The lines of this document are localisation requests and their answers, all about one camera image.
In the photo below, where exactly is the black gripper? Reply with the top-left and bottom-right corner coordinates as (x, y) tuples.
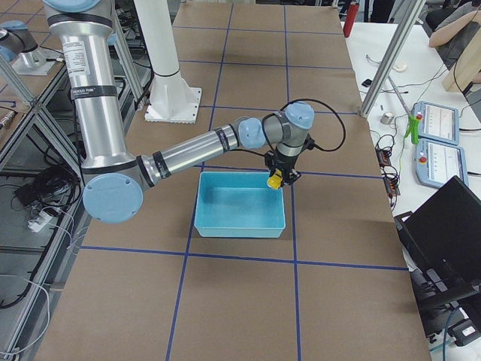
(264, 150), (301, 187)

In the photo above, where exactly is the yellow beetle toy car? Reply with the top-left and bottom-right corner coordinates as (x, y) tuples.
(267, 168), (283, 190)

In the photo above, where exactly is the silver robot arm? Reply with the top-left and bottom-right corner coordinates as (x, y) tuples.
(44, 1), (315, 223)

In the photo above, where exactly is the light blue plastic bin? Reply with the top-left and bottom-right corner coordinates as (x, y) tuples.
(194, 171), (286, 238)

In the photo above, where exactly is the small metal cylinder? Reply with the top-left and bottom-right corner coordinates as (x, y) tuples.
(380, 111), (395, 125)

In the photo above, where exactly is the lower teach pendant tablet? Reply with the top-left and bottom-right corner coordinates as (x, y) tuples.
(414, 138), (469, 188)

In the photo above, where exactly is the teach pendant tablet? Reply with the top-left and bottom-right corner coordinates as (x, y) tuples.
(412, 102), (459, 145)
(414, 138), (469, 188)

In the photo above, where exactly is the upper teach pendant tablet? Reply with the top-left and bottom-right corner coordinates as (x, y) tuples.
(412, 102), (459, 145)

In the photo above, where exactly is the black laptop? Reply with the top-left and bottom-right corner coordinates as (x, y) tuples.
(395, 176), (480, 300)

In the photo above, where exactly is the red bottle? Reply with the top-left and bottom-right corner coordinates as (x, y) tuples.
(343, 1), (359, 38)

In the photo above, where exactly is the seated person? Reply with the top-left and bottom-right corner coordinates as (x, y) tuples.
(428, 1), (480, 69)

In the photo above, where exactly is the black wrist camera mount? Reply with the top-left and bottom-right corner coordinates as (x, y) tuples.
(301, 134), (316, 152)

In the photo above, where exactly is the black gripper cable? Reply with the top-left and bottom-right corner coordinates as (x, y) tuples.
(225, 99), (346, 156)

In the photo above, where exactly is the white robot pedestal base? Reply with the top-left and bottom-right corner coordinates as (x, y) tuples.
(135, 0), (202, 123)

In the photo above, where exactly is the aluminium frame post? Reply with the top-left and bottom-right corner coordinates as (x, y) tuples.
(359, 0), (425, 118)

